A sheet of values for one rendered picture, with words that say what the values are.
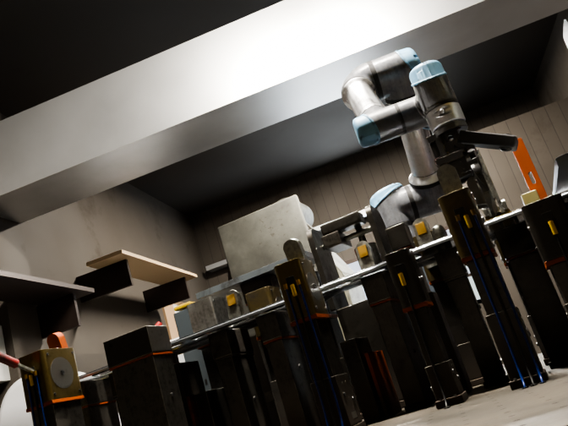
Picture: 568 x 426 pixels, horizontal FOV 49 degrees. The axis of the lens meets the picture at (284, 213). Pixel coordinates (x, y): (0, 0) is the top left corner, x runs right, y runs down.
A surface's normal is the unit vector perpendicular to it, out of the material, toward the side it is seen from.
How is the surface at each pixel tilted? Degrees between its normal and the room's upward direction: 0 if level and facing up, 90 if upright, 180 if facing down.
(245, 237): 90
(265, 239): 90
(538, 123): 90
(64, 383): 90
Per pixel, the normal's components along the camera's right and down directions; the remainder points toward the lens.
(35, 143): -0.24, -0.22
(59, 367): 0.88, -0.37
